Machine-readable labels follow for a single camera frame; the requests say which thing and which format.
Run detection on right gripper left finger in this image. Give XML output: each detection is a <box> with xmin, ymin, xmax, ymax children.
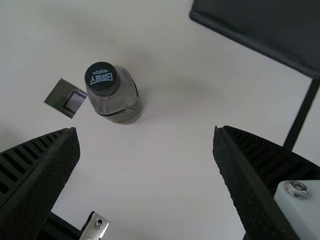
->
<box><xmin>0</xmin><ymin>126</ymin><xmax>81</xmax><ymax>240</ymax></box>

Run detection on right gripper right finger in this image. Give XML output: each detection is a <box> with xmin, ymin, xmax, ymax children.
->
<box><xmin>212</xmin><ymin>124</ymin><xmax>320</xmax><ymax>240</ymax></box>

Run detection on dark coffee bottle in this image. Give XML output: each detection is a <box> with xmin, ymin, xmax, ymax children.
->
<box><xmin>83</xmin><ymin>60</ymin><xmax>144</xmax><ymax>125</ymax></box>

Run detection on black strip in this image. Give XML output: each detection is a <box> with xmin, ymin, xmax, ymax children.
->
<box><xmin>283</xmin><ymin>78</ymin><xmax>320</xmax><ymax>152</ymax></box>

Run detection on small square scanner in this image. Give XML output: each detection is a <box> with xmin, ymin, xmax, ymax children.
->
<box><xmin>43</xmin><ymin>78</ymin><xmax>88</xmax><ymax>119</ymax></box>

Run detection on dark grey bag with straps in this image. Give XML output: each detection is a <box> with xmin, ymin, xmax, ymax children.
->
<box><xmin>189</xmin><ymin>0</ymin><xmax>320</xmax><ymax>80</ymax></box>

